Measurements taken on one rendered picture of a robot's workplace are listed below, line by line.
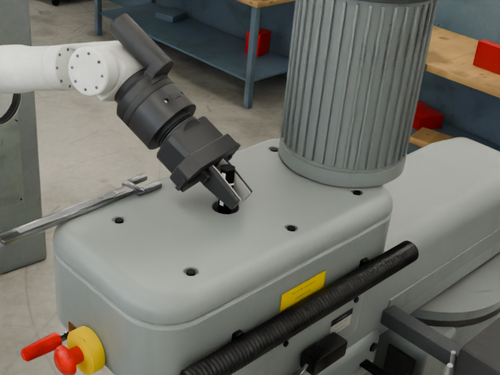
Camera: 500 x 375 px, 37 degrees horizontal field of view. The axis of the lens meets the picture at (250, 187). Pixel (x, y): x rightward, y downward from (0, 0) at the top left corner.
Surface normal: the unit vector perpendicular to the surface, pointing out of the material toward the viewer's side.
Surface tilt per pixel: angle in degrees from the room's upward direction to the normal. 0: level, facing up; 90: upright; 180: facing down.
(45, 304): 0
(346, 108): 90
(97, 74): 80
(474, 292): 0
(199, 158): 30
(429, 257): 90
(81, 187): 0
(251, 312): 90
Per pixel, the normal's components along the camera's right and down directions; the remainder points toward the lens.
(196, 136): 0.50, -0.59
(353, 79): -0.16, 0.47
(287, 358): 0.70, 0.40
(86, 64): -0.43, 0.26
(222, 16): -0.71, 0.29
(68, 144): 0.08, -0.87
